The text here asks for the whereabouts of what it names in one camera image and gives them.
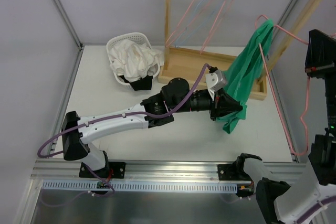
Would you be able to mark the pink hanger with cream top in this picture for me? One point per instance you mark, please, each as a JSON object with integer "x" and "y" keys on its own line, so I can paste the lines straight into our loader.
{"x": 224, "y": 9}

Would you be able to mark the black tank top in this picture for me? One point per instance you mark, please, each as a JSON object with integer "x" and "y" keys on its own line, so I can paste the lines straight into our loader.
{"x": 143, "y": 84}

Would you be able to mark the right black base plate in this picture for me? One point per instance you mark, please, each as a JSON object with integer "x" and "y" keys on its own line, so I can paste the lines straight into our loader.
{"x": 232, "y": 172}

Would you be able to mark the aluminium mounting rail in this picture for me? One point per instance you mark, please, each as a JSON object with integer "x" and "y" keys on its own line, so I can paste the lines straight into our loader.
{"x": 159, "y": 171}

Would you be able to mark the blue wire hanger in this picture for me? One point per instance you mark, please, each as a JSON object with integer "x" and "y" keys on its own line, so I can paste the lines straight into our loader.
{"x": 214, "y": 7}

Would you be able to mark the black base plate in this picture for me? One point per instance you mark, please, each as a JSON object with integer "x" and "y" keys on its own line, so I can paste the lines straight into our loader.
{"x": 114, "y": 170}
{"x": 232, "y": 172}

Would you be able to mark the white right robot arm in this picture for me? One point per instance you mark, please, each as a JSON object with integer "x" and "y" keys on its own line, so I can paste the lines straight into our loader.
{"x": 314, "y": 190}

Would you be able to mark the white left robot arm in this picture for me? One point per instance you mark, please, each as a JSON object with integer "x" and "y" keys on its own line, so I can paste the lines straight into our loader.
{"x": 81, "y": 131}

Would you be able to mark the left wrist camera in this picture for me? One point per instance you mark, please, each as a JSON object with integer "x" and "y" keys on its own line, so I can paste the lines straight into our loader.
{"x": 215, "y": 80}

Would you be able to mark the white slotted cable duct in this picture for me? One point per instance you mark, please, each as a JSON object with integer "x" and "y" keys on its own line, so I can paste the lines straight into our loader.
{"x": 222, "y": 188}

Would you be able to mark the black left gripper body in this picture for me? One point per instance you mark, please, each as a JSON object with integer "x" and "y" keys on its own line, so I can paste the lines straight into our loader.
{"x": 215, "y": 107}

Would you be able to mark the pink wire hanger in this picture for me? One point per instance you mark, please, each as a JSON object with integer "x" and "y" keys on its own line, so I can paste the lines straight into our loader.
{"x": 187, "y": 25}

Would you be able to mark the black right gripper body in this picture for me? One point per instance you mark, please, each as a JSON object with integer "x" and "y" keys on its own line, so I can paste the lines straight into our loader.
{"x": 319, "y": 70}

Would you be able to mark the pink hanger with green top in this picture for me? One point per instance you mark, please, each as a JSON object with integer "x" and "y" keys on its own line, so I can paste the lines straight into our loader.
{"x": 291, "y": 83}

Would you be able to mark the white perforated plastic basket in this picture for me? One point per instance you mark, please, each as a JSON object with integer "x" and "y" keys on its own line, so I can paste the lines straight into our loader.
{"x": 138, "y": 38}

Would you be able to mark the cream tank top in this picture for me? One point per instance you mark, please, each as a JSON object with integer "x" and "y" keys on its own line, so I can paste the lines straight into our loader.
{"x": 134, "y": 61}

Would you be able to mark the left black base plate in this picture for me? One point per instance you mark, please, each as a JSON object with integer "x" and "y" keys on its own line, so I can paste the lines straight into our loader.
{"x": 114, "y": 170}

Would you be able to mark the wooden clothes rack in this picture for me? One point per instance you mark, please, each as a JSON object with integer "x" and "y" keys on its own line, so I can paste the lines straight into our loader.
{"x": 186, "y": 63}

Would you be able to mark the green tank top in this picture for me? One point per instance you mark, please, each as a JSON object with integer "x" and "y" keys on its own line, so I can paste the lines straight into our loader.
{"x": 245, "y": 70}

